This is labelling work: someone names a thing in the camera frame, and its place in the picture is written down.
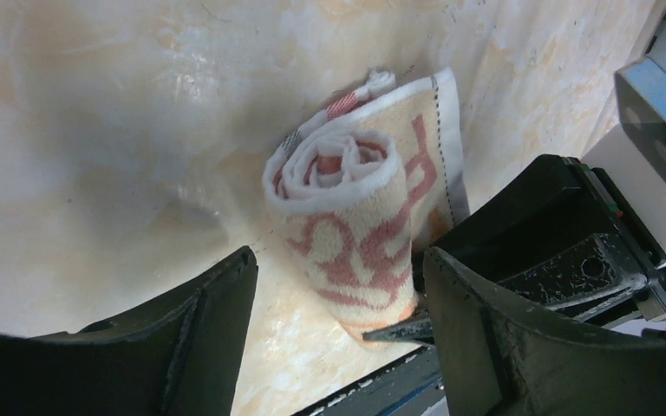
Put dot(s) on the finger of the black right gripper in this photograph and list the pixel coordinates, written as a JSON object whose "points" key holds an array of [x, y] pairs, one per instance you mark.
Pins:
{"points": [[416, 329]]}

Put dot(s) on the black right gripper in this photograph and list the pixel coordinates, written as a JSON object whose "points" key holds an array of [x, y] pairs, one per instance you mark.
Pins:
{"points": [[562, 235]]}

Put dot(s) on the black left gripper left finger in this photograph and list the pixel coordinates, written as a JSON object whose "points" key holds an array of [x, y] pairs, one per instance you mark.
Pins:
{"points": [[176, 354]]}

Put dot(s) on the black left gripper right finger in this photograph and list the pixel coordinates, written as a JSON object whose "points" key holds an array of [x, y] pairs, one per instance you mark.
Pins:
{"points": [[501, 354]]}

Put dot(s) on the grey orange printed cloth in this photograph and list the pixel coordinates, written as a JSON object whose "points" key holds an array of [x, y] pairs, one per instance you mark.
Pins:
{"points": [[361, 186]]}

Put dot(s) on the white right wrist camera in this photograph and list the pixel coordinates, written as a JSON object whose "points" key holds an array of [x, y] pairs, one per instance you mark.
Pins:
{"points": [[633, 153]]}

